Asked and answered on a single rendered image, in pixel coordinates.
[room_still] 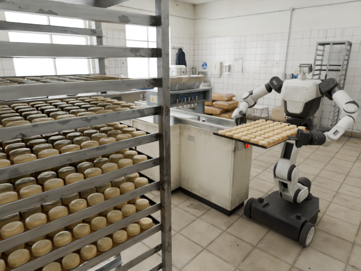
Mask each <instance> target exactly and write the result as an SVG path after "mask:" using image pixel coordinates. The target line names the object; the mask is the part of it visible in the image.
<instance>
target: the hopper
mask: <svg viewBox="0 0 361 271"><path fill-rule="evenodd" d="M186 76H187V77H186ZM205 77H206V76H201V75H176V76H170V91H176V90H186V89H195V88H200V86H201V84H202V82H203V81H204V79H205Z"/></svg>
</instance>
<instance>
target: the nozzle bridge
mask: <svg viewBox="0 0 361 271"><path fill-rule="evenodd" d="M199 92H200V97H199ZM183 93H184V94H183ZM187 93H188V94H189V95H190V98H192V94H193V96H194V101H192V99H190V102H189V101H188V99H187V98H188V94H187ZM179 94H180V95H179ZM196 94H197V96H198V100H197V101H196V98H195V97H196ZM184 95H185V96H186V99H187V100H186V102H184V100H183V101H182V103H181V100H179V99H180V96H182V99H184ZM177 97H178V100H179V101H178V103H176V98H177ZM146 99H147V105H149V106H158V104H157V89H155V90H146ZM211 101H212V88H208V87H200V88H195V89H186V90H176V91H170V107H171V108H172V107H176V106H182V105H189V104H194V103H198V105H197V106H196V111H201V112H203V114H205V102H211ZM153 123H155V124H158V115H155V116H153Z"/></svg>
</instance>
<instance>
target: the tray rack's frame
mask: <svg viewBox="0 0 361 271"><path fill-rule="evenodd" d="M318 44H322V45H330V50H329V56H328V62H327V69H326V74H328V68H329V61H330V55H331V48H332V45H343V44H345V48H344V54H343V60H342V66H341V72H340V77H339V82H338V83H339V84H341V78H342V73H343V66H344V60H345V55H346V49H347V45H348V44H352V42H350V41H348V40H343V41H319V42H316V49H315V57H314V63H313V71H312V79H313V78H314V76H313V75H314V69H315V64H316V55H317V49H318ZM322 104H323V97H322V99H321V106H320V112H319V119H318V123H317V125H313V130H312V131H311V132H316V130H317V129H332V128H333V123H334V117H335V111H336V105H337V104H336V103H335V105H334V111H333V117H332V121H331V127H326V126H319V123H320V117H321V110H322Z"/></svg>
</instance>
